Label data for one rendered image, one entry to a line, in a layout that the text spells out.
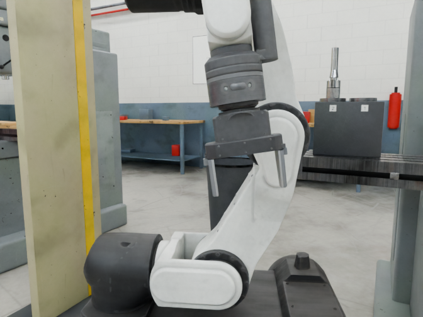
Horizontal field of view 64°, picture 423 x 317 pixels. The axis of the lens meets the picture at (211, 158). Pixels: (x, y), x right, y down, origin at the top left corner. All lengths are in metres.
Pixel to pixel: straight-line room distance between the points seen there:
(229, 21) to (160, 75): 6.27
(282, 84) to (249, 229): 0.32
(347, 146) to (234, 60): 0.81
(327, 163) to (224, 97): 0.74
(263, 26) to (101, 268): 0.63
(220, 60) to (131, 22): 6.85
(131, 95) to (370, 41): 4.42
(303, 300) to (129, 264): 0.44
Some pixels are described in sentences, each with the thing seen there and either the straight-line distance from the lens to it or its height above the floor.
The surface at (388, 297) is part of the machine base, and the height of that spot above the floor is 0.20.
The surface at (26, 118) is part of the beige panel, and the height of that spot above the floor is 1.03.
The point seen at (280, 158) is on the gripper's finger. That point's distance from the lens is 0.53.
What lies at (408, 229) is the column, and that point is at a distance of 1.73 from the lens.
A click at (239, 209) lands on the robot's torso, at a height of 0.84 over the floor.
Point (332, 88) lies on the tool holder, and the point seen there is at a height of 1.14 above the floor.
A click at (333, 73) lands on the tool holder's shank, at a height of 1.19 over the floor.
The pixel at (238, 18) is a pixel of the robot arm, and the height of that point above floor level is 1.19.
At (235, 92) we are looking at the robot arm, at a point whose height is 1.09.
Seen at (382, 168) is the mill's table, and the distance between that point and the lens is 1.18.
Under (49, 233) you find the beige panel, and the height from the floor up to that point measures 0.47.
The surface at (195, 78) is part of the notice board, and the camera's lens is 6.33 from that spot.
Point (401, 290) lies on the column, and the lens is 1.84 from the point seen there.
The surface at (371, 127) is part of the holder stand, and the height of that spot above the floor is 1.01.
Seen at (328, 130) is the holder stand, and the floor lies 0.99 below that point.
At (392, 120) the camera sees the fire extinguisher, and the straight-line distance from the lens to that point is 5.33.
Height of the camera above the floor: 1.06
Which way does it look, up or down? 8 degrees down
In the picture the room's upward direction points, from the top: straight up
